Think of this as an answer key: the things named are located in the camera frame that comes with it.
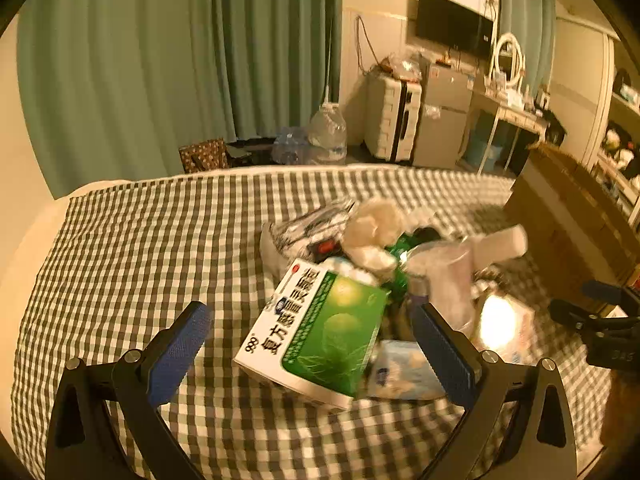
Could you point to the white suitcase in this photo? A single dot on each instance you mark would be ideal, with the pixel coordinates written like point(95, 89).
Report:
point(387, 115)

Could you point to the white plush toy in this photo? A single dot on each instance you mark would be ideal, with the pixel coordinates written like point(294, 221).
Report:
point(372, 232)

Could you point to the green snack packet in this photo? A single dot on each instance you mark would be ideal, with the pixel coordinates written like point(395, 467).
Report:
point(400, 260)

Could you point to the white oval mirror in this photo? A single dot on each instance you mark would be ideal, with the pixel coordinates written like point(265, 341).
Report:
point(520, 60)

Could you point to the large clear water bottle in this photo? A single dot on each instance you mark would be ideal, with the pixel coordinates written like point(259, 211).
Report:
point(327, 132)

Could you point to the white foam tube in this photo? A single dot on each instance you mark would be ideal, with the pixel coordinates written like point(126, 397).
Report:
point(502, 245)

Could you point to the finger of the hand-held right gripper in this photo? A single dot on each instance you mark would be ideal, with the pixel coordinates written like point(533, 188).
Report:
point(575, 315)
point(607, 292)

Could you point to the wide green curtain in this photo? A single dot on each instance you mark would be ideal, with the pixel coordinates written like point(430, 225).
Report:
point(150, 70)

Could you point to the crushed clear plastic bottles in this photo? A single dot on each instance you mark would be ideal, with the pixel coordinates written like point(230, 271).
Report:
point(290, 147)

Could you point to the white dressing table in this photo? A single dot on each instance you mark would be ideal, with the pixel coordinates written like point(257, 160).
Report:
point(505, 115)

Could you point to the clear plastic bag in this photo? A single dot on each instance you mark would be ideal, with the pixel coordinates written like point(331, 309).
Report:
point(402, 67)

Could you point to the grey fridge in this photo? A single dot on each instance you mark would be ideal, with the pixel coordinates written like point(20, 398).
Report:
point(442, 120)

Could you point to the checkered bed sheet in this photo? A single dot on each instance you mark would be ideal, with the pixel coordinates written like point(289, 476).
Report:
point(150, 240)

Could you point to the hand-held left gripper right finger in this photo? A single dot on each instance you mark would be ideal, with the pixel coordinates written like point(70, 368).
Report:
point(445, 360)

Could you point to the white wardrobe door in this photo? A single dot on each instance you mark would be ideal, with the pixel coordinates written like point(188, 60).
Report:
point(582, 90)

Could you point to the green white medicine box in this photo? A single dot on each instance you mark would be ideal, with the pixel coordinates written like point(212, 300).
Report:
point(320, 335)

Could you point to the open wardrobe shelf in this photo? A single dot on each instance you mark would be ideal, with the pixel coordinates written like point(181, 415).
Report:
point(622, 150)

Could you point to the black bag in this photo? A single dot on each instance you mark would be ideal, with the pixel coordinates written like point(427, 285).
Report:
point(250, 152)

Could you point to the translucent white plastic bag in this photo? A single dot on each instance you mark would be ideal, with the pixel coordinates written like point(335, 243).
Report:
point(445, 280)

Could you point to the blue white tissue pack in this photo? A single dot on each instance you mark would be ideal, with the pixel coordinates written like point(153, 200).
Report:
point(400, 372)

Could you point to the cardboard box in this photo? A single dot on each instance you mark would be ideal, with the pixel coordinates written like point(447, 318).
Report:
point(565, 210)

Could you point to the printed plastic packet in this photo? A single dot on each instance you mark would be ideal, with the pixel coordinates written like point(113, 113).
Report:
point(505, 325)

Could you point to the black wall television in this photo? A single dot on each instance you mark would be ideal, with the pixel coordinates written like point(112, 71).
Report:
point(452, 22)

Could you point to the narrow green curtain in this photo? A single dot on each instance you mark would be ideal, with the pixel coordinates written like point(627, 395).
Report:
point(530, 20)

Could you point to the patterned gift bag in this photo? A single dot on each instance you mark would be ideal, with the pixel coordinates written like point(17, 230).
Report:
point(202, 156)

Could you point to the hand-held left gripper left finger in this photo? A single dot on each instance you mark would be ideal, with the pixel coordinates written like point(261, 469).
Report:
point(177, 355)

